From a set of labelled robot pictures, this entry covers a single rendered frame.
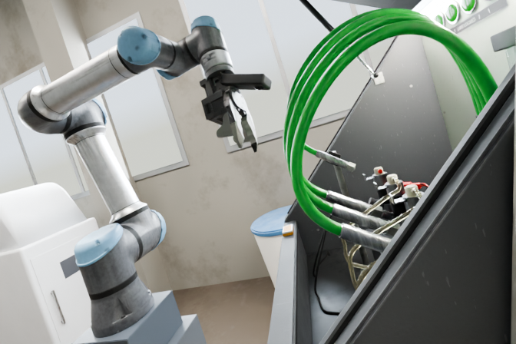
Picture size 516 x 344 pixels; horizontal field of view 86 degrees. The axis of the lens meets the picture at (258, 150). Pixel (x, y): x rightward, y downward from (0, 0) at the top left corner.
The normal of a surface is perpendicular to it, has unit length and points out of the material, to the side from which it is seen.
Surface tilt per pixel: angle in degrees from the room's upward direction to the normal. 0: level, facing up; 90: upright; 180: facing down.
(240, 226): 90
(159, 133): 90
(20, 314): 90
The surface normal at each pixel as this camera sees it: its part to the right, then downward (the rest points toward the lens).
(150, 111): -0.26, 0.14
